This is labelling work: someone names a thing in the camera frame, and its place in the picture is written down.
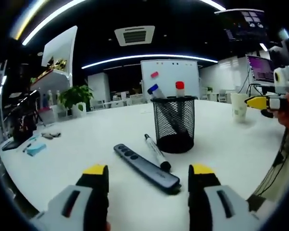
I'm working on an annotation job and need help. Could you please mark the whiteboard on stand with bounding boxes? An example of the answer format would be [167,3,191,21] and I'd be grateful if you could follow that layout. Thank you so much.
[140,59,201,100]

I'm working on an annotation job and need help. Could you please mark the curved ceiling light strip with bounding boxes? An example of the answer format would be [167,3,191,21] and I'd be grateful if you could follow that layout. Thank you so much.
[81,53,219,70]

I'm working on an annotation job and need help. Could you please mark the purple screen monitor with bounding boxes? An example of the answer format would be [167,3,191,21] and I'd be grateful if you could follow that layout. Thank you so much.
[245,54,277,85]

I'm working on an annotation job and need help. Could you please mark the dark wall screen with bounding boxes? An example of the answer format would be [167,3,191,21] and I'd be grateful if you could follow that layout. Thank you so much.
[214,9,268,43]

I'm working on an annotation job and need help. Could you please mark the long ceiling light strip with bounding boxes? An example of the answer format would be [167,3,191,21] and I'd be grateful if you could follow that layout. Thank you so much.
[21,0,88,46]

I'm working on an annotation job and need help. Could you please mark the potted green plant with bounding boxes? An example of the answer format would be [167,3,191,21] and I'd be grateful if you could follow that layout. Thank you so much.
[58,84,95,118]

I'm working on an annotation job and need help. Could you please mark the white cabinet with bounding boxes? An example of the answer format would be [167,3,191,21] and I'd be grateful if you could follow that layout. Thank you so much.
[87,72,111,102]

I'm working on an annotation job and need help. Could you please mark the blue whiteboard marker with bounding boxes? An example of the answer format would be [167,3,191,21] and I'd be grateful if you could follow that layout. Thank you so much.
[147,83,169,100]

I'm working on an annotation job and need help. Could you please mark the ceiling air conditioner vent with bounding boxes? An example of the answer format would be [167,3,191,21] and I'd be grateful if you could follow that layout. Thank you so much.
[114,25,156,47]

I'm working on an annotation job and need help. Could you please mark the black mesh pen holder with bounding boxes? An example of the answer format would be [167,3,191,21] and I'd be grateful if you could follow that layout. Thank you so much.
[150,95,198,154]

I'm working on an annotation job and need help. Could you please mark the black whiteboard marker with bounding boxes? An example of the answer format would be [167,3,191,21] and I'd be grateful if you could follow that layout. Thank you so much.
[144,133,172,171]

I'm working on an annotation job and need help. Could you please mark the white display partition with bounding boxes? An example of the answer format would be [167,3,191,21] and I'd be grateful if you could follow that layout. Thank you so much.
[29,26,79,97]

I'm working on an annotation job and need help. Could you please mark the blue sticky note pad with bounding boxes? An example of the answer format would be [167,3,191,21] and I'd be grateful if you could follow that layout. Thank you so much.
[26,142,47,157]

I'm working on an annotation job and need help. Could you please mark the hanging black cables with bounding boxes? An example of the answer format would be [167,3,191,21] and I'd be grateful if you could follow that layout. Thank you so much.
[254,129,289,201]

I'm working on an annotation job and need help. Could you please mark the camera tripod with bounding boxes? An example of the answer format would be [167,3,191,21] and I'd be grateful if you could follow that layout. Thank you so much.
[33,103,47,128]

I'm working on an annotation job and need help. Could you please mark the grey laser pointer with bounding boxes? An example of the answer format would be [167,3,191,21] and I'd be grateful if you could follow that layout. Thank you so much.
[113,143,183,195]

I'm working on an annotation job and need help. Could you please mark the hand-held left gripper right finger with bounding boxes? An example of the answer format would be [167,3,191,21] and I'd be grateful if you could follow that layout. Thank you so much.
[188,163,263,231]

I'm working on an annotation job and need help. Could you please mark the grey crumpled cloth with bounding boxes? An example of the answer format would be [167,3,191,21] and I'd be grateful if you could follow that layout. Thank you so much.
[41,131,62,140]

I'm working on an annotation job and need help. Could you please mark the red whiteboard marker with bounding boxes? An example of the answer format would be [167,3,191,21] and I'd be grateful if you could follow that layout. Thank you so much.
[175,81,186,98]

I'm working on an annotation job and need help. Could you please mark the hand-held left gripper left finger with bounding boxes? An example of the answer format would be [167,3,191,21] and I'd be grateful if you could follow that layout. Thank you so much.
[30,164,110,231]

